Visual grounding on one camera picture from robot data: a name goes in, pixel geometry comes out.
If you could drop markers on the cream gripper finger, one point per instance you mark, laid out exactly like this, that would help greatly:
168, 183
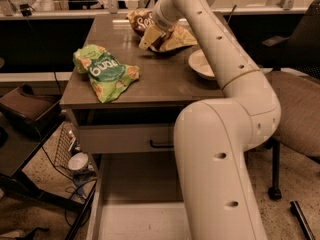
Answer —
151, 34

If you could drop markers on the brown chip bag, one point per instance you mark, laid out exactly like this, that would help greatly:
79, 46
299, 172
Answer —
175, 37

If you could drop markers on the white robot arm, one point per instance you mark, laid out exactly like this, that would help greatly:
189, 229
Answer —
211, 136

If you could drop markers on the green chip bag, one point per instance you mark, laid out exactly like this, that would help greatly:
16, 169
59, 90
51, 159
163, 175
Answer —
108, 77

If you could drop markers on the grey drawer cabinet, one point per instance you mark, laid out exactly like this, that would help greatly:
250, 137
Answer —
166, 84

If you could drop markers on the brown bag on desk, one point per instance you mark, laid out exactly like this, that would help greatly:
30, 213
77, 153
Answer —
30, 113

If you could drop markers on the open middle drawer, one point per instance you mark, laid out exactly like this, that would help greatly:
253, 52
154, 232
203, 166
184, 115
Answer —
138, 197

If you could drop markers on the white paper bowl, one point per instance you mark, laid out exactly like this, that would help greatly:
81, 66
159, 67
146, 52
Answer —
198, 62

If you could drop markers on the white cup on floor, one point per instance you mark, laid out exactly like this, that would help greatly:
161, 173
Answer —
78, 163

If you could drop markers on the brown office chair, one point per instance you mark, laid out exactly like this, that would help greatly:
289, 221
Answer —
296, 82

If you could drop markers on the dark side desk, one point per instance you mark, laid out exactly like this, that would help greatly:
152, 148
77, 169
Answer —
15, 153

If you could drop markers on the black bar on floor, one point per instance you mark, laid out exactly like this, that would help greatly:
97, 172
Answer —
298, 213

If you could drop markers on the top drawer with black handle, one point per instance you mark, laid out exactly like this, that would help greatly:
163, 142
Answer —
127, 138

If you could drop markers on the wire basket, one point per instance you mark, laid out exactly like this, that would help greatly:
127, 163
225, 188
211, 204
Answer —
64, 148

